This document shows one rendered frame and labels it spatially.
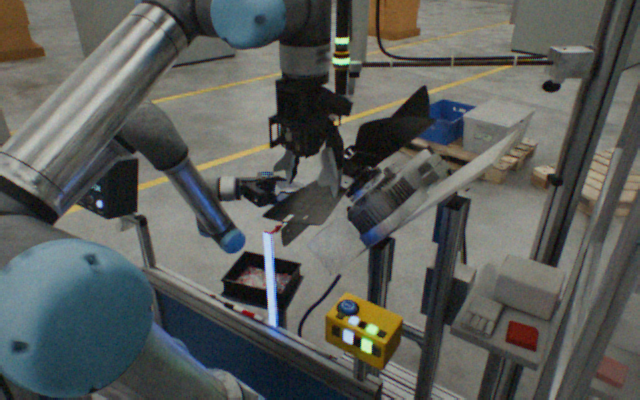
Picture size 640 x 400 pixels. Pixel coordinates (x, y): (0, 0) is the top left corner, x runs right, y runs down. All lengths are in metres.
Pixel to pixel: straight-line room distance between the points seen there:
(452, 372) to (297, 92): 2.00
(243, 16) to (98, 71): 0.17
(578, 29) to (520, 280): 7.18
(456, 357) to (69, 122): 2.25
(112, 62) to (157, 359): 0.33
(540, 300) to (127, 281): 1.27
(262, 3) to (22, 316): 0.38
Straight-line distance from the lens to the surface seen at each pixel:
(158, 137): 1.15
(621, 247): 0.74
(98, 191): 1.59
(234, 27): 0.57
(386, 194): 1.41
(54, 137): 0.55
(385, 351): 1.10
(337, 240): 1.46
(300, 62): 0.67
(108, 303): 0.42
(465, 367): 2.52
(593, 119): 1.54
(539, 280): 1.52
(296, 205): 1.32
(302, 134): 0.69
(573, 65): 1.45
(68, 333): 0.41
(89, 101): 0.56
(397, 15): 9.42
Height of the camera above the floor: 1.86
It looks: 30 degrees down
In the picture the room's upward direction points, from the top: straight up
